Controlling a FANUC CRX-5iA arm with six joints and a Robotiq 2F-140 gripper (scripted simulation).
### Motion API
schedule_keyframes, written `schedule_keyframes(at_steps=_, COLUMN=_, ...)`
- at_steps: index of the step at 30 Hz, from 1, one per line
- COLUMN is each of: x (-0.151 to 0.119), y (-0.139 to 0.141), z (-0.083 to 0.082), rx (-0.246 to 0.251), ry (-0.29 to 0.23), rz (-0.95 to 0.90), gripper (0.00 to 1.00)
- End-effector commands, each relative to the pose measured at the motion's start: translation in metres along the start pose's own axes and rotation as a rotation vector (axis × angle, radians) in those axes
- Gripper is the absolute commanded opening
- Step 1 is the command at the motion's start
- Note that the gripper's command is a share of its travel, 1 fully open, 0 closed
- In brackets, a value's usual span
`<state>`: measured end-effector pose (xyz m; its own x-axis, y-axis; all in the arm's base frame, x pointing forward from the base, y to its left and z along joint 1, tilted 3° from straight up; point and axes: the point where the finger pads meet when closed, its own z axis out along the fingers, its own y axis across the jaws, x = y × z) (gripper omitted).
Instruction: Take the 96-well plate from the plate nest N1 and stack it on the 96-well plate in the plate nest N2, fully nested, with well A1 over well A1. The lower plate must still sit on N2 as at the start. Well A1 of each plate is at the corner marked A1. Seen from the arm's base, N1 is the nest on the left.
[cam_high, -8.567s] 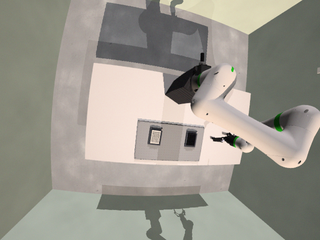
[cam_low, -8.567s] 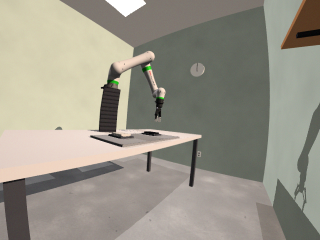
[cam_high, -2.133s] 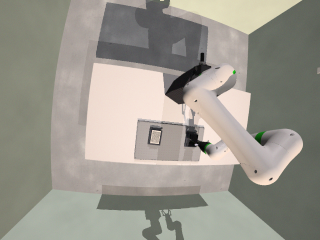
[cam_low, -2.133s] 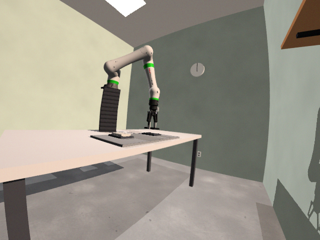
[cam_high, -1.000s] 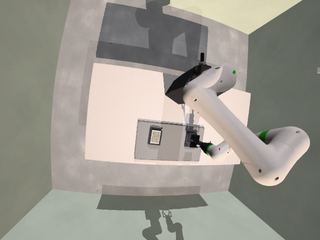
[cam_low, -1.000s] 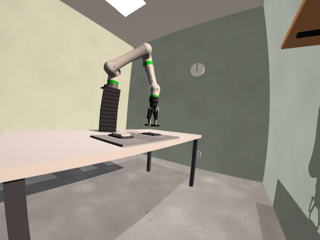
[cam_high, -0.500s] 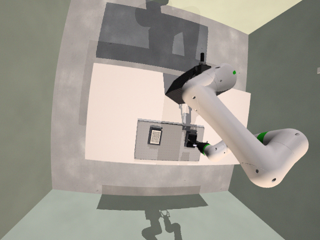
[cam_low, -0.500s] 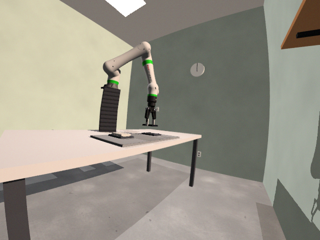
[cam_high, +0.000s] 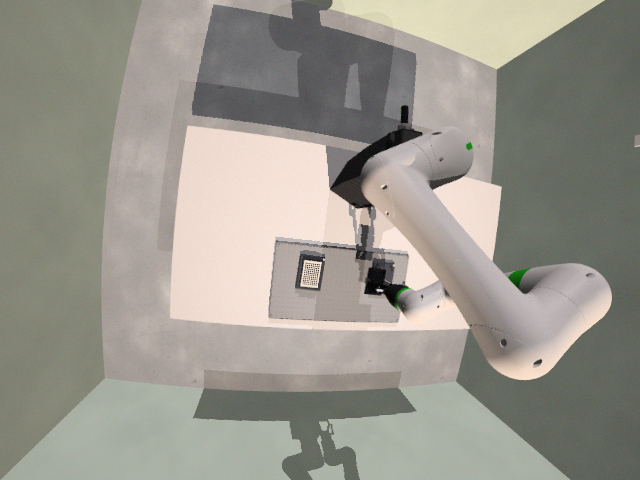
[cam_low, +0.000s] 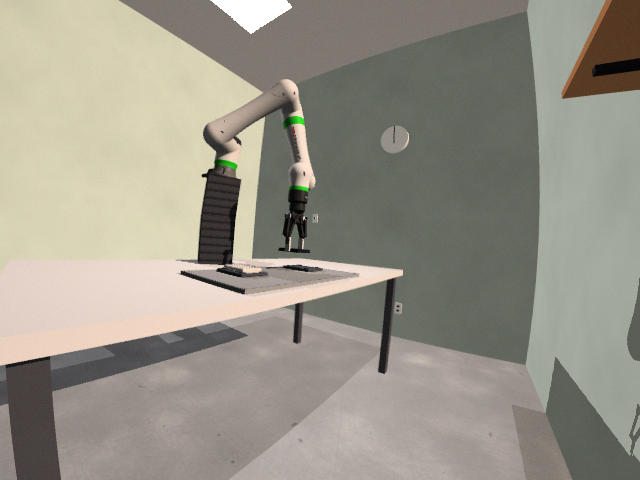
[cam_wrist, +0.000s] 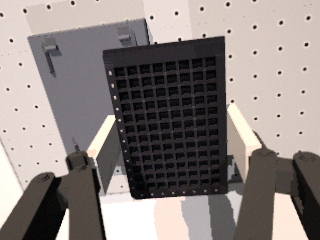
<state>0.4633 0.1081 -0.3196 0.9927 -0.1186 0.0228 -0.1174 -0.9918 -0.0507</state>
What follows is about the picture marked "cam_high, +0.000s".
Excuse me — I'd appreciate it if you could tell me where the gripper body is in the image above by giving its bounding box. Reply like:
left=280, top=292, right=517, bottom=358
left=382, top=284, right=398, bottom=299

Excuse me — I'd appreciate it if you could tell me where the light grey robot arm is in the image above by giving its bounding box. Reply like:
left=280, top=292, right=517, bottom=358
left=360, top=105, right=612, bottom=380

